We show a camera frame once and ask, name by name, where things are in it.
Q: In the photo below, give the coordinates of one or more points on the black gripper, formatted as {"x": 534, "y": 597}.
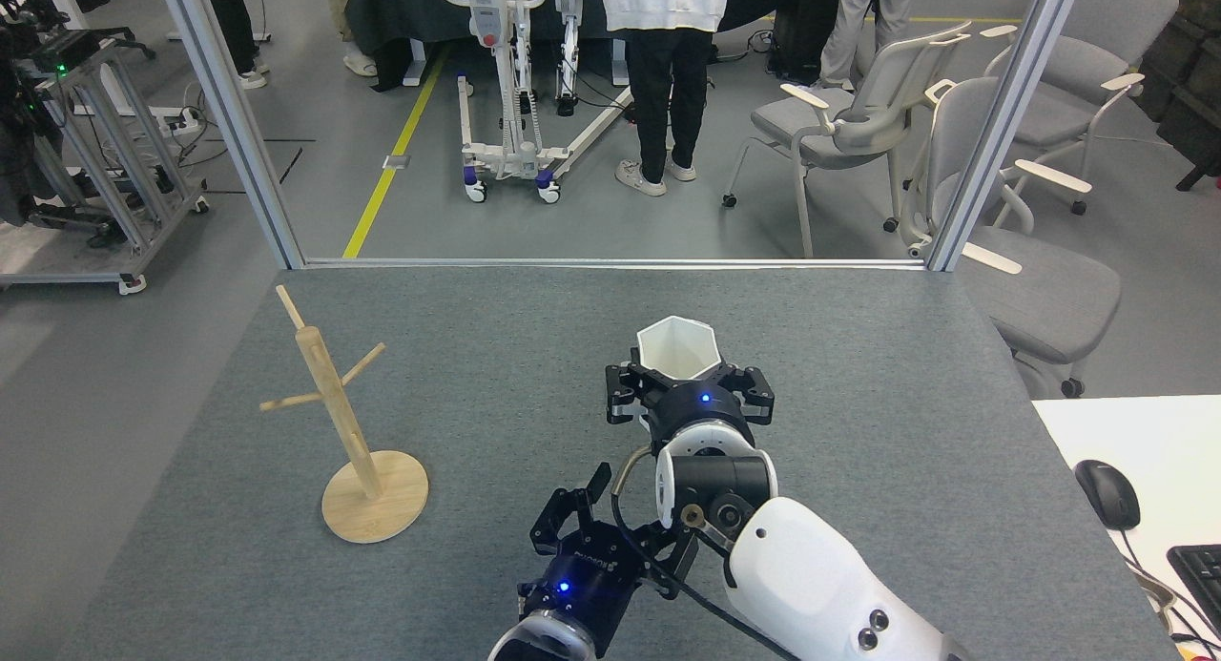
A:
{"x": 696, "y": 408}
{"x": 587, "y": 580}

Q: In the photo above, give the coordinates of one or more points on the white faceted cup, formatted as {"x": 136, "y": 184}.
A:
{"x": 677, "y": 351}

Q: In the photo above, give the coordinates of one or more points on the wooden cup rack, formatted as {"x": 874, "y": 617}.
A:
{"x": 377, "y": 499}

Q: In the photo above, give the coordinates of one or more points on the person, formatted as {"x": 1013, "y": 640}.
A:
{"x": 668, "y": 79}
{"x": 229, "y": 12}
{"x": 358, "y": 62}
{"x": 858, "y": 22}

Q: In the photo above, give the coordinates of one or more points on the grey chair with white armrests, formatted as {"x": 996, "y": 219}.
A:
{"x": 1107, "y": 31}
{"x": 887, "y": 98}
{"x": 1045, "y": 299}

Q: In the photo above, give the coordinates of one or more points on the white stand on wheels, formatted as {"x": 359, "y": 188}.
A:
{"x": 506, "y": 89}

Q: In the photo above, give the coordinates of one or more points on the black box on floor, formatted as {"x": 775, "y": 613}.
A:
{"x": 806, "y": 41}

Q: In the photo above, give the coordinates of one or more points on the metal floor plate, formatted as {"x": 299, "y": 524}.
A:
{"x": 397, "y": 162}

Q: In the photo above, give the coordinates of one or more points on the black computer mouse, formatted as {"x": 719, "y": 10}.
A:
{"x": 1107, "y": 494}

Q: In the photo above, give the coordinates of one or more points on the white desk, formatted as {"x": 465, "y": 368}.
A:
{"x": 1154, "y": 442}

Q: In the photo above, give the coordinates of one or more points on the black draped table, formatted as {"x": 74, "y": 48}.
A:
{"x": 401, "y": 12}

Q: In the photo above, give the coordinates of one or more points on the black keyboard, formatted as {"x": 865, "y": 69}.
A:
{"x": 1200, "y": 580}

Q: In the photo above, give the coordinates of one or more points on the white power strip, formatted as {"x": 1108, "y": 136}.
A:
{"x": 181, "y": 119}

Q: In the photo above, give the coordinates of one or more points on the stacked black crates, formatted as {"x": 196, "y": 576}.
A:
{"x": 1188, "y": 79}

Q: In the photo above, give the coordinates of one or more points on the metal cart on wheels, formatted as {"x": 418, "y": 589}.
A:
{"x": 114, "y": 146}

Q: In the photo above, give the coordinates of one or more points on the silver frame post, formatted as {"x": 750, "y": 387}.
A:
{"x": 1002, "y": 127}
{"x": 234, "y": 127}

